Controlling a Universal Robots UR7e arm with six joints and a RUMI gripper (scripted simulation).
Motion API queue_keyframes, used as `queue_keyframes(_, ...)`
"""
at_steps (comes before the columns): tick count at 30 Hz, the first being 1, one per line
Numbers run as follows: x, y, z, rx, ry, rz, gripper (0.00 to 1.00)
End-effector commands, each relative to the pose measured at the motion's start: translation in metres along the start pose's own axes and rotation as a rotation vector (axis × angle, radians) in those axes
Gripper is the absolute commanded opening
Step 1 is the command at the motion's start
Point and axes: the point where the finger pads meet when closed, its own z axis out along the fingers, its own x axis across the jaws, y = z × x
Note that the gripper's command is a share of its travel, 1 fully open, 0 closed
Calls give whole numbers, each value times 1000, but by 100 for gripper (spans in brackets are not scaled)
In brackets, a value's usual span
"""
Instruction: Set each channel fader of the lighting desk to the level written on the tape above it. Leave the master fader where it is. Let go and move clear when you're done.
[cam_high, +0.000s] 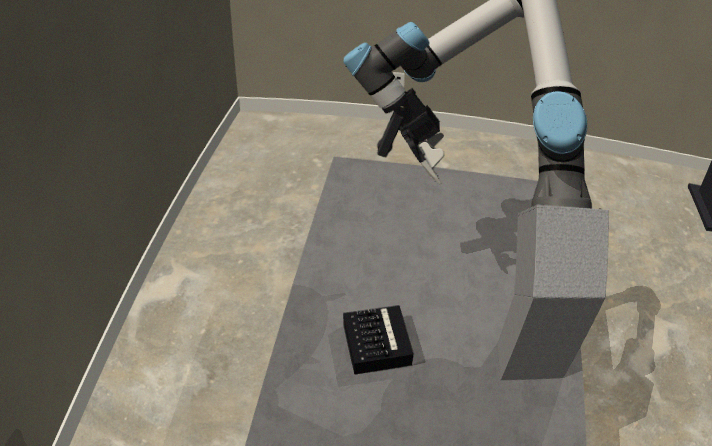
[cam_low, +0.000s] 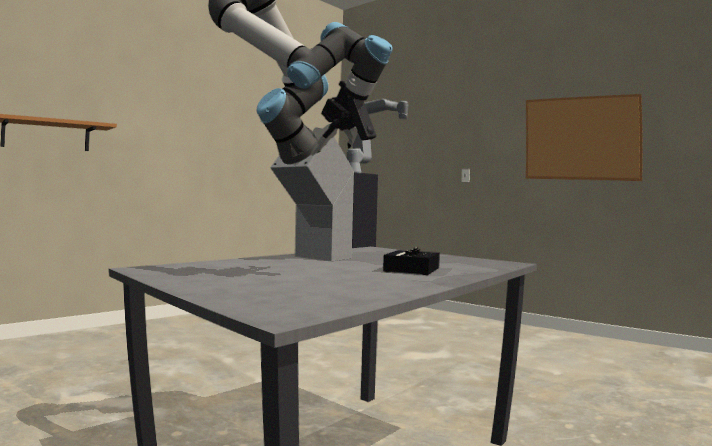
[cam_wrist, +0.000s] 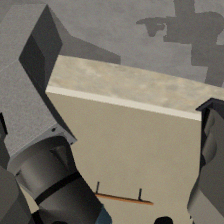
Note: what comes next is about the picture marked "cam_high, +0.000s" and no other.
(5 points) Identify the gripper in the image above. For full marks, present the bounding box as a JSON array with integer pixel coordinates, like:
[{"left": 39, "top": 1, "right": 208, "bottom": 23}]
[{"left": 382, "top": 88, "right": 444, "bottom": 184}]

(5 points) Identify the black lighting desk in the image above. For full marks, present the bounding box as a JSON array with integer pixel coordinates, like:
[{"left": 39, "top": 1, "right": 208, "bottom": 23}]
[{"left": 343, "top": 305, "right": 414, "bottom": 374}]

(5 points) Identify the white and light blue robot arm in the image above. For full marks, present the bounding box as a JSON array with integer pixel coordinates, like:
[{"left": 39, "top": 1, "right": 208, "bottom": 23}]
[{"left": 343, "top": 0, "right": 592, "bottom": 209}]

